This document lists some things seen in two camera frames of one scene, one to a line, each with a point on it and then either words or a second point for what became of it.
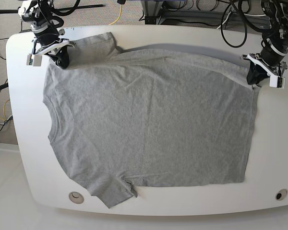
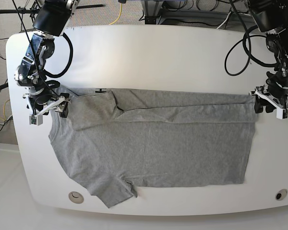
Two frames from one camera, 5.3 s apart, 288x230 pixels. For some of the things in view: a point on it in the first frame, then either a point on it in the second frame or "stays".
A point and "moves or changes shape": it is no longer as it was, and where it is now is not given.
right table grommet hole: [281, 194] stays
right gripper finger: [252, 74] -> [258, 105]
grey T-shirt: [148, 117] moves or changes shape
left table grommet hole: [76, 197] stays
